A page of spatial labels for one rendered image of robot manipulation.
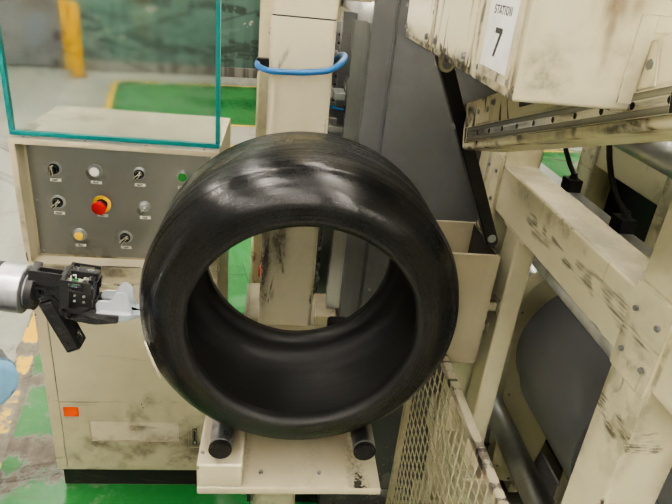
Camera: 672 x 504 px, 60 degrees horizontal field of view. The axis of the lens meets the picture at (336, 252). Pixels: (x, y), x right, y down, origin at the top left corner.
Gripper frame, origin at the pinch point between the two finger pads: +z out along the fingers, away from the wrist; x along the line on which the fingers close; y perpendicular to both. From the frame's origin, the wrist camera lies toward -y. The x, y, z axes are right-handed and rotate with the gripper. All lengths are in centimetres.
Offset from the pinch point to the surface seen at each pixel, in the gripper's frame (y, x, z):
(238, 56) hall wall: -85, 903, -32
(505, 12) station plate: 65, -31, 40
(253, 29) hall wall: -40, 907, -15
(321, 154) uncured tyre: 37.9, -3.1, 26.6
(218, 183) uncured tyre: 31.2, -6.8, 11.0
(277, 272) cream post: 0.0, 25.3, 25.6
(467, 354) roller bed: -11, 18, 75
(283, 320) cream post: -12.9, 25.3, 29.3
